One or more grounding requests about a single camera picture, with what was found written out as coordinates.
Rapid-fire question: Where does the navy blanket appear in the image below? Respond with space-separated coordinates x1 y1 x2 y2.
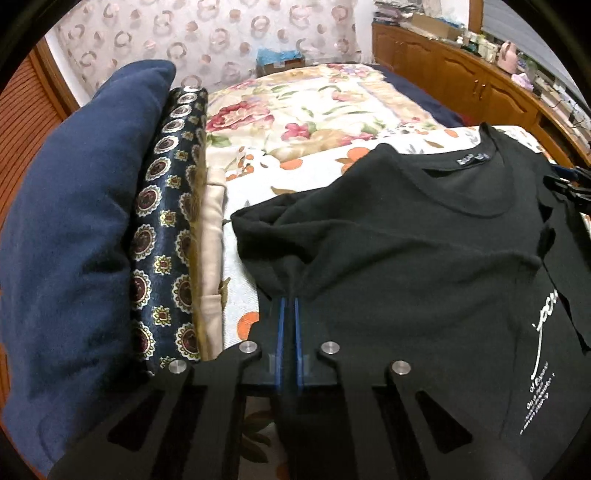
370 64 465 128

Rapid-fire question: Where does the navy folded garment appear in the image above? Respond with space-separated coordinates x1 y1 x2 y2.
1 60 176 473

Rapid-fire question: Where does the orange print bed sheet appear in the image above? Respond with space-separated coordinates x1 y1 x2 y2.
221 124 555 480

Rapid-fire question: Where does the dark patterned folded garment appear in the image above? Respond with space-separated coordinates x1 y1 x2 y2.
131 87 208 376

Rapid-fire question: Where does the wooden sideboard cabinet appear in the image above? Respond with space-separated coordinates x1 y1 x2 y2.
373 23 590 168

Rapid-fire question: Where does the brown louvered wardrobe door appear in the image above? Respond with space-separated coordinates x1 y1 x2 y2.
0 38 80 407

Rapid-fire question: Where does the cardboard box on cabinet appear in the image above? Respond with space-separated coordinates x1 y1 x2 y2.
411 13 462 41

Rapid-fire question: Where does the pink kettle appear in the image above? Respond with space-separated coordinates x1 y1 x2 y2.
497 41 519 75

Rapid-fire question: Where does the blue item box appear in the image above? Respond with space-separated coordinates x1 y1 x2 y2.
256 49 305 78

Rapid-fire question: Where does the grey window blind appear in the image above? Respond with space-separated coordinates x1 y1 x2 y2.
482 0 587 106

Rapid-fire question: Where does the circle pattern curtain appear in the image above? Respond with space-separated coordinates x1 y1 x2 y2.
45 0 374 98

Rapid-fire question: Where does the mustard yellow folded garment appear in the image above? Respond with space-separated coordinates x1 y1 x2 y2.
192 167 226 361

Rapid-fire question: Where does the black printed t-shirt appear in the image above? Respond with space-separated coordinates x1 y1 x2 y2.
231 125 590 479

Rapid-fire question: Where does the floral quilt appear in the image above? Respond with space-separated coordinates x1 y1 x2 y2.
206 64 445 169

